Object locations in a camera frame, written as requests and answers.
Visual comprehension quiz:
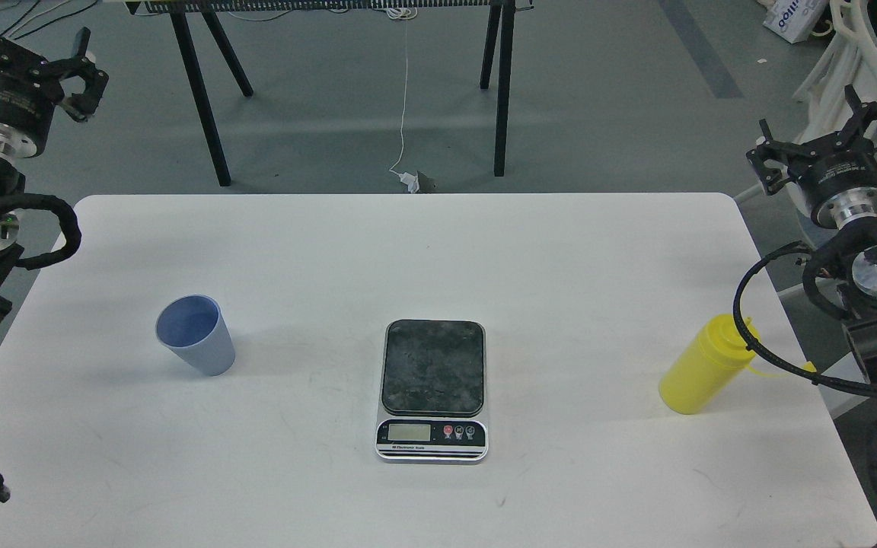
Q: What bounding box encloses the digital kitchen scale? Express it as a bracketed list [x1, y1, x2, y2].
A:
[375, 319, 490, 464]

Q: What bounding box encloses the white printed bag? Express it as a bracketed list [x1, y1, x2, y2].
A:
[762, 0, 829, 44]

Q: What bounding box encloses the yellow squeeze bottle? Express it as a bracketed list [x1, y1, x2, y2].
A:
[643, 313, 797, 416]

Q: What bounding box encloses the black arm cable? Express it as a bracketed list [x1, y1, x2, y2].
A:
[732, 242, 877, 404]

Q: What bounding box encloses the blue plastic cup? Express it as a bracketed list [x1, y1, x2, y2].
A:
[155, 295, 236, 377]

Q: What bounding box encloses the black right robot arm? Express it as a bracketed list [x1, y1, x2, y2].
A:
[746, 84, 877, 387]

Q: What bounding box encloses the white hanging cable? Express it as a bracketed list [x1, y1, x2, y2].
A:
[387, 6, 421, 194]

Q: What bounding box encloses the black trestle table frame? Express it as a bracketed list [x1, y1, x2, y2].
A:
[125, 0, 537, 188]

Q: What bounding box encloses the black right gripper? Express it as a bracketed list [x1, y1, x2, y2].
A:
[746, 84, 877, 229]

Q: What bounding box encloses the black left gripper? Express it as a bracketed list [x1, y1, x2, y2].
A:
[0, 27, 110, 158]

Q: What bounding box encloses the white office chair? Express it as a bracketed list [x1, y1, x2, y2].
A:
[735, 1, 877, 247]

